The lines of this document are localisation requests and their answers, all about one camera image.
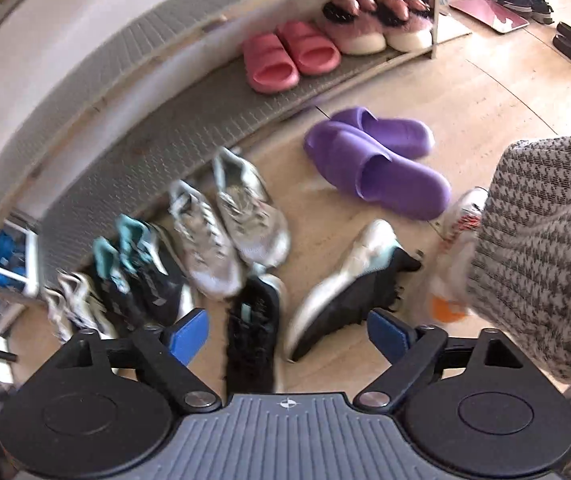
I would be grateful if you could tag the grey sneaker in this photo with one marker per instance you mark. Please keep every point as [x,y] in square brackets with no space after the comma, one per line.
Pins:
[205,250]
[255,220]

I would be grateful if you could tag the fluffy pink slipper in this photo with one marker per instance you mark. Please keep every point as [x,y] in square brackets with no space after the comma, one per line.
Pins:
[350,30]
[405,25]

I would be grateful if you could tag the black sneaker white sole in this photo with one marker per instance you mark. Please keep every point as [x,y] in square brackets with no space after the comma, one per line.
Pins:
[253,335]
[335,295]

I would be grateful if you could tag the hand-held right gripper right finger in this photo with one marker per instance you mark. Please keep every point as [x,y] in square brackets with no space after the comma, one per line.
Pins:
[388,332]

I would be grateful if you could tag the red pink flat case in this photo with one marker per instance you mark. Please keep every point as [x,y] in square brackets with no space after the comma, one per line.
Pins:
[488,10]

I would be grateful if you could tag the dark sneaker teal collar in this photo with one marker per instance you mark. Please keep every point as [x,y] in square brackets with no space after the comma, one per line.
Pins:
[540,2]

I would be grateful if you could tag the white orange sneaker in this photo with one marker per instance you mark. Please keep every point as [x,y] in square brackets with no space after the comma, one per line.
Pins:
[458,240]

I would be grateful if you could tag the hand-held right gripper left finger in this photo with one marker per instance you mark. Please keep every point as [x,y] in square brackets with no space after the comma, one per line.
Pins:
[188,332]

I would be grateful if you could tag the white shelf cart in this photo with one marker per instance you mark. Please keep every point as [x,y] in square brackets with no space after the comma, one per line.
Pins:
[30,270]

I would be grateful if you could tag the houndstooth sleeve right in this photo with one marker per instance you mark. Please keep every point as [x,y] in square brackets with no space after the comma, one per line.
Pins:
[540,240]

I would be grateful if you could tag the black sneaker teal lining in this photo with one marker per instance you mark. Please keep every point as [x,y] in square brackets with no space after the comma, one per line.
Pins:
[110,280]
[155,280]

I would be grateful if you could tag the purple slipper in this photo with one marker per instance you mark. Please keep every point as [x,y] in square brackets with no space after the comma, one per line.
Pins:
[390,185]
[395,132]

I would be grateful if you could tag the wooden mesh shoe rack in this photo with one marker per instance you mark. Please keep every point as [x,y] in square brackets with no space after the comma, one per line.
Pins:
[115,90]

